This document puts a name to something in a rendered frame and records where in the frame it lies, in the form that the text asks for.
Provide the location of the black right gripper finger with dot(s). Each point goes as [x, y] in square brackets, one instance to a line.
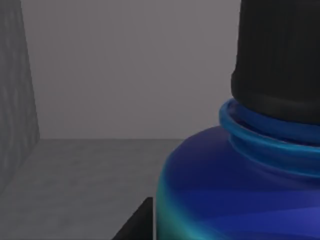
[141, 223]

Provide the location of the grey cabinet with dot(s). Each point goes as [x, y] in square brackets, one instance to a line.
[15, 100]

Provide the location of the blue bottle with black cap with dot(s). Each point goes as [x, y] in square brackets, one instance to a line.
[240, 180]

